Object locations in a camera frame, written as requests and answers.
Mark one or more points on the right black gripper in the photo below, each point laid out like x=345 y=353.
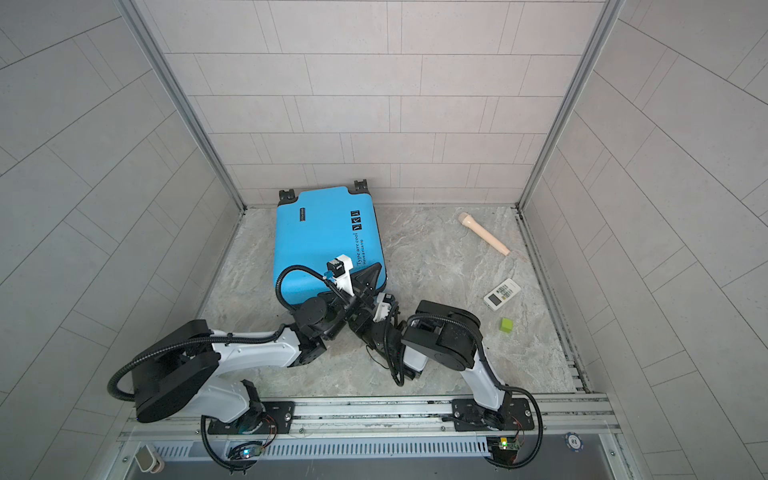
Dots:
x=362 y=324

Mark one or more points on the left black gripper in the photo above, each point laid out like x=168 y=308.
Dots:
x=363 y=287

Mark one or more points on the blue hard-shell suitcase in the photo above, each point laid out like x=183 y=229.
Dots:
x=316 y=226

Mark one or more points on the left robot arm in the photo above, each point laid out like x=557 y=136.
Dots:
x=183 y=372

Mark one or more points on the small green block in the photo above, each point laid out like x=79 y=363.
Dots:
x=507 y=325

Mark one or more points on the white ventilation grille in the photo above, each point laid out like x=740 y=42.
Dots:
x=354 y=448

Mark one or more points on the small white remote control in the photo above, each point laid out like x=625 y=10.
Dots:
x=501 y=294

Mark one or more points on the round blue white sticker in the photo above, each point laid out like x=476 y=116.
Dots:
x=574 y=442

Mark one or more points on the small white pink object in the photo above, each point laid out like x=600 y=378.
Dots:
x=148 y=459

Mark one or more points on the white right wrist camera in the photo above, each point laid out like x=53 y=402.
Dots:
x=386 y=308

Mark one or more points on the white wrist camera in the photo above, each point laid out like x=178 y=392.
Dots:
x=340 y=267
x=386 y=308

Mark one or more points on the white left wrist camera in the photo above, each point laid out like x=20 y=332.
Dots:
x=340 y=267

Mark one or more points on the beige wooden handle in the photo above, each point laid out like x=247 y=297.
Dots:
x=469 y=222

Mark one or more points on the left circuit board with wires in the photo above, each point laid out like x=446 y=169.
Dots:
x=246 y=452

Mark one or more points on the circuit board with wires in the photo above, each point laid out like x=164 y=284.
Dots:
x=502 y=450
x=246 y=452

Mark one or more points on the right circuit board with wires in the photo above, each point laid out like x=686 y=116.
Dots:
x=502 y=450

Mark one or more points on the aluminium mounting rail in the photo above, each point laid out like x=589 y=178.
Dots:
x=434 y=416

